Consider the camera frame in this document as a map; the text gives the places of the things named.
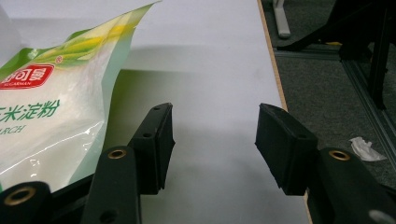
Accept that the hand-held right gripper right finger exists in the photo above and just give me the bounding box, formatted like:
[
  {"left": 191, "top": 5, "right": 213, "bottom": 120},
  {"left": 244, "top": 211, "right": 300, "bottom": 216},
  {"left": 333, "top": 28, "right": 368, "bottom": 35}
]
[{"left": 254, "top": 103, "right": 319, "bottom": 196}]

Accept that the aluminium floor rail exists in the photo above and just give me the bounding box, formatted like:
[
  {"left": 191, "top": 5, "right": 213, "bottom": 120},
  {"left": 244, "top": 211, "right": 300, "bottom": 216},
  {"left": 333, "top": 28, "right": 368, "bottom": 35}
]
[{"left": 273, "top": 46, "right": 396, "bottom": 175}]

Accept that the black stand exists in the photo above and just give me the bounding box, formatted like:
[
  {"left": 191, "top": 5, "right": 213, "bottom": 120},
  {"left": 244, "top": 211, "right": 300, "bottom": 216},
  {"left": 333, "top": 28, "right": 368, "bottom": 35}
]
[{"left": 276, "top": 0, "right": 396, "bottom": 110}]

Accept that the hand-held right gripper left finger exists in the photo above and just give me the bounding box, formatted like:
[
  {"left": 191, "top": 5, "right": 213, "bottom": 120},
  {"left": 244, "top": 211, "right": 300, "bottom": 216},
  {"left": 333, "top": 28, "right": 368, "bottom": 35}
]
[{"left": 128, "top": 102, "right": 177, "bottom": 196}]

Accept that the white and green starch pouch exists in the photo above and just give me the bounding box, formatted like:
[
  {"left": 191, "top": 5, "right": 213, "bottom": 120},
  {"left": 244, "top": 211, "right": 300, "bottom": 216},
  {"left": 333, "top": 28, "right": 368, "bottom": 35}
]
[{"left": 0, "top": 0, "right": 163, "bottom": 194}]

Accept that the white-legged desk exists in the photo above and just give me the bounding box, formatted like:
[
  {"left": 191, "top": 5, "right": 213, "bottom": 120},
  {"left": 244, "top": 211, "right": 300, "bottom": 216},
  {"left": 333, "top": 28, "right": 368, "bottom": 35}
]
[{"left": 271, "top": 0, "right": 292, "bottom": 40}]

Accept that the crumpled white paper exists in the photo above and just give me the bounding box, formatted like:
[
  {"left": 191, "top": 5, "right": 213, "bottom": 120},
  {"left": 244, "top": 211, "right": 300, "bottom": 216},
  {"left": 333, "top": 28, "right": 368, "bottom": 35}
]
[{"left": 348, "top": 135, "right": 388, "bottom": 162}]

